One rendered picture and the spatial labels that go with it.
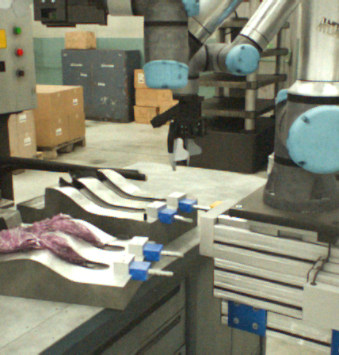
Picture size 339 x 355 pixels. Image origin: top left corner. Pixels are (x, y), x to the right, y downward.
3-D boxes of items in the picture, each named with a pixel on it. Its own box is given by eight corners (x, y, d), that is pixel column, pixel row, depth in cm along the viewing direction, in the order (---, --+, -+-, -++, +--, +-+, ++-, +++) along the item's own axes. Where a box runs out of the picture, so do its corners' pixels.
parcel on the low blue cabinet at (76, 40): (97, 49, 870) (97, 31, 863) (85, 49, 842) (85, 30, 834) (76, 48, 889) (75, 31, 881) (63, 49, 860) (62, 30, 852)
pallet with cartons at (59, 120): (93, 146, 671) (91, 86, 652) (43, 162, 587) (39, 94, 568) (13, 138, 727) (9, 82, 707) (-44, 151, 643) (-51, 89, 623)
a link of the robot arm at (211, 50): (249, 74, 143) (210, 74, 140) (233, 70, 153) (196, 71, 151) (250, 43, 141) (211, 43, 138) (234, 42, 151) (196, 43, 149)
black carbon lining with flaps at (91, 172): (170, 206, 161) (170, 175, 159) (140, 222, 148) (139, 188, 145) (81, 189, 178) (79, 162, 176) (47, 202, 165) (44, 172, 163)
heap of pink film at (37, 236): (108, 241, 137) (107, 211, 135) (80, 269, 120) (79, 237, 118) (16, 232, 143) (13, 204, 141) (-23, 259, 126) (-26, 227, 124)
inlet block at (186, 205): (215, 216, 154) (215, 198, 153) (207, 221, 150) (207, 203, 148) (175, 208, 160) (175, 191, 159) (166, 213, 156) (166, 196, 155)
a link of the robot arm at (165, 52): (190, 84, 99) (190, 22, 97) (188, 90, 89) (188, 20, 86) (148, 84, 100) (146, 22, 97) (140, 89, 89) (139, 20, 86)
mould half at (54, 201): (197, 225, 165) (198, 183, 161) (151, 254, 143) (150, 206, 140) (73, 200, 190) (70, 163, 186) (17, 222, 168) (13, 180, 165)
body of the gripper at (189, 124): (194, 142, 145) (194, 97, 142) (166, 139, 149) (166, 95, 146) (207, 137, 151) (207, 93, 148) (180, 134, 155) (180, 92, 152)
